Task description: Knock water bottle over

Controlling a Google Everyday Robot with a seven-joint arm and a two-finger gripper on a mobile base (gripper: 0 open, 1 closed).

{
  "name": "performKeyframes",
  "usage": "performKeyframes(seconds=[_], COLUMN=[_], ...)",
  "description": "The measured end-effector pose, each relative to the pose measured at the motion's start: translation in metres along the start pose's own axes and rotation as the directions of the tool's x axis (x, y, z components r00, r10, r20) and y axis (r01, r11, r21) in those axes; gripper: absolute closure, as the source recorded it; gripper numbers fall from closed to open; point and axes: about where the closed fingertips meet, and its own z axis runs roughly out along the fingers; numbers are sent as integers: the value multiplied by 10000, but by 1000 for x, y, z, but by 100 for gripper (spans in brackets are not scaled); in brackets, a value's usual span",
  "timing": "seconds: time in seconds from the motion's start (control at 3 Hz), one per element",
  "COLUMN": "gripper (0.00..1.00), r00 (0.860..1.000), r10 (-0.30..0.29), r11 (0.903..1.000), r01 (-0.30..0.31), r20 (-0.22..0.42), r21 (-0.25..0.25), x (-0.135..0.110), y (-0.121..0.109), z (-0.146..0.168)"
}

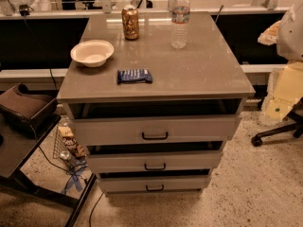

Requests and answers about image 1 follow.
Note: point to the clear plastic water bottle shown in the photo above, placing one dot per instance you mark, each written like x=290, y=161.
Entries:
x=180, y=15

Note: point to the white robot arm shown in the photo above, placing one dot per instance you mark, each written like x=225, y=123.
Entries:
x=289, y=43

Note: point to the grey drawer cabinet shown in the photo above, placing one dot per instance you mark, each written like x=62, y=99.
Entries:
x=204, y=78

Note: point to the blue snack bar wrapper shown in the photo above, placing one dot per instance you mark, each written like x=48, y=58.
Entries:
x=134, y=76

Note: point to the white paper bowl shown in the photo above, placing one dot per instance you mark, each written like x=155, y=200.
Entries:
x=93, y=53

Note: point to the gold soda can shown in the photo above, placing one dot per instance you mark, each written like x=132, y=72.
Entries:
x=130, y=22

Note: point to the black side table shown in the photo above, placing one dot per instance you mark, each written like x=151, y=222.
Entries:
x=15, y=150

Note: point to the top drawer with handle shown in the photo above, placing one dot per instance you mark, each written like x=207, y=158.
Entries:
x=147, y=130

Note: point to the drawer with handle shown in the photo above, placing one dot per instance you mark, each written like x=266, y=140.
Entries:
x=153, y=184
x=140, y=162
x=147, y=130

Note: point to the middle drawer with handle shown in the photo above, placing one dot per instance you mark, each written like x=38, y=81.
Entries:
x=140, y=162

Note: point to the bottom drawer with handle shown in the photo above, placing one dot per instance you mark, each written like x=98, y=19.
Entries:
x=153, y=184

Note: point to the wire basket with snacks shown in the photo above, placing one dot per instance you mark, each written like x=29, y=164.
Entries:
x=66, y=148

